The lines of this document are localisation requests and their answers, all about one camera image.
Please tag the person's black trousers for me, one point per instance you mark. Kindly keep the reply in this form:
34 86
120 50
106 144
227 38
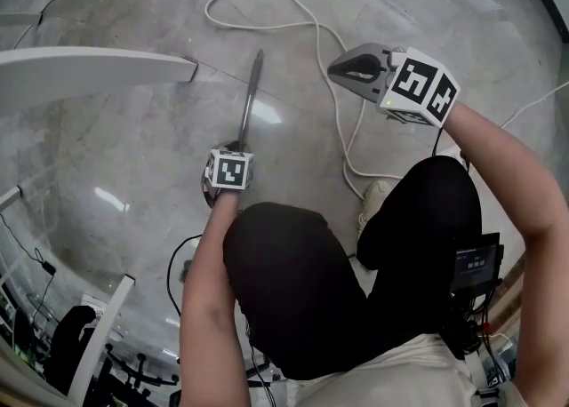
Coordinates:
302 285

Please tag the person's white shirt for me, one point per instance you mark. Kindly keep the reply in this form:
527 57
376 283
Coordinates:
400 378

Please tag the person's right shoe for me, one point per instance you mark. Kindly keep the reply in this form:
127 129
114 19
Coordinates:
375 194

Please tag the black chest-mounted monitor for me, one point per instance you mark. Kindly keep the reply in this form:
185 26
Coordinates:
475 263

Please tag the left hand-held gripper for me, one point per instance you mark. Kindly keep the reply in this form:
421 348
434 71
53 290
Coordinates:
229 169

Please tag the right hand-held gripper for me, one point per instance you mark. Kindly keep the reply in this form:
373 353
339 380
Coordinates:
418 85

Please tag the person's left forearm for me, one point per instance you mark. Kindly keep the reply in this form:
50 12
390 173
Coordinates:
204 285

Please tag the white table leg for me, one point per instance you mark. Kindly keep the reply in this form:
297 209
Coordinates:
104 321

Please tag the light wooden desk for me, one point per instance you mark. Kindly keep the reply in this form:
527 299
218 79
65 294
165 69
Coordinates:
89 72

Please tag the person's right forearm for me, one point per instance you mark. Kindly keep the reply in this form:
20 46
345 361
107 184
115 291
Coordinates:
502 161

